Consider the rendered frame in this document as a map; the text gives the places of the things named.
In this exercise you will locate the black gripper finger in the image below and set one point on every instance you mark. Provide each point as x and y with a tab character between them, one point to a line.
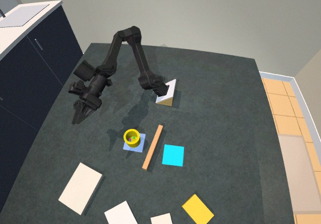
77	111
85	111

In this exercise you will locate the light wooden flat bar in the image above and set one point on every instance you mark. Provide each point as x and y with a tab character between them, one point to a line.
152	148

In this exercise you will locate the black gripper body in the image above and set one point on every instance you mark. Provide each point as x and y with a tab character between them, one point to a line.
92	97

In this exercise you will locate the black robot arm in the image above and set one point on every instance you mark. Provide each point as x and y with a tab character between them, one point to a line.
108	68

